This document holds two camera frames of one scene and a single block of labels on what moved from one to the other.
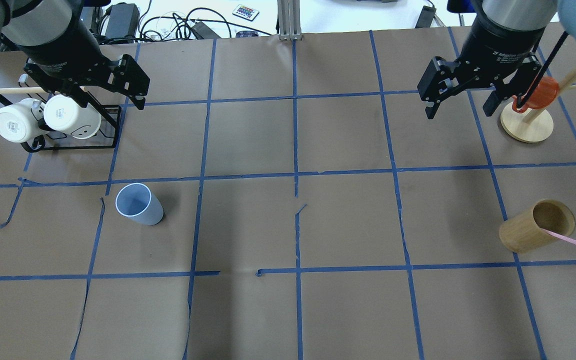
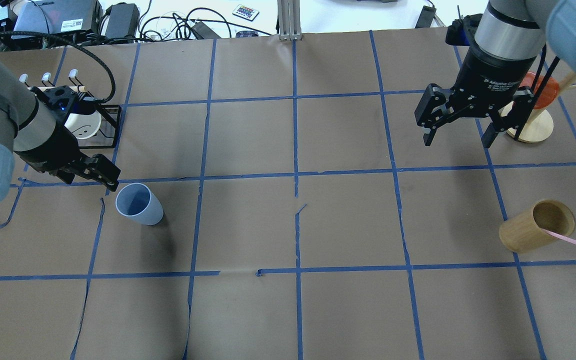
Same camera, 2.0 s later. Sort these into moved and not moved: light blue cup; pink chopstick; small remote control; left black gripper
Moved: left black gripper
Not moved: pink chopstick; small remote control; light blue cup
